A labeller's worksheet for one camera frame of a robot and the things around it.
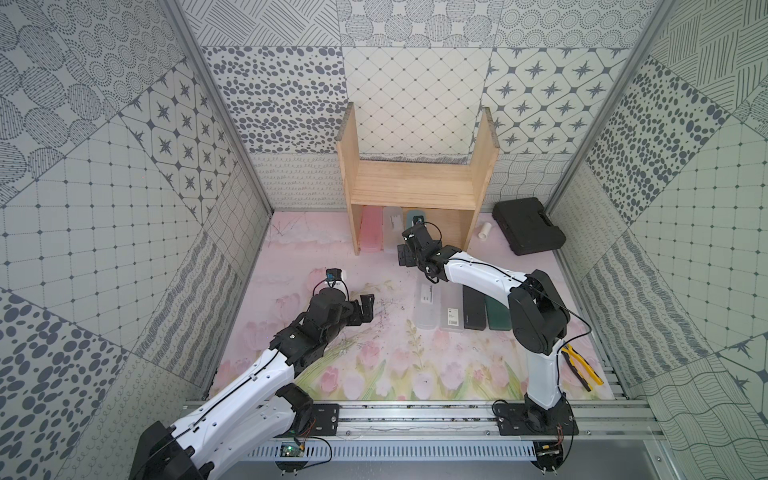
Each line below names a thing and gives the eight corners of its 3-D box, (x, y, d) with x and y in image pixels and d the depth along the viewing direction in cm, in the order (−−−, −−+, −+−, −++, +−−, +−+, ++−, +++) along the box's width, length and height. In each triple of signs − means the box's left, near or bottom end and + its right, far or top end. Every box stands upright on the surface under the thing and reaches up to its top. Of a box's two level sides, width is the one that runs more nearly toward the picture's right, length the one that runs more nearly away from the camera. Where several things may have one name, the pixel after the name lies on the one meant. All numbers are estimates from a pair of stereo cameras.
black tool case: (515, 256, 107) (519, 249, 104) (488, 210, 123) (490, 202, 119) (564, 247, 110) (569, 240, 107) (531, 203, 125) (535, 196, 122)
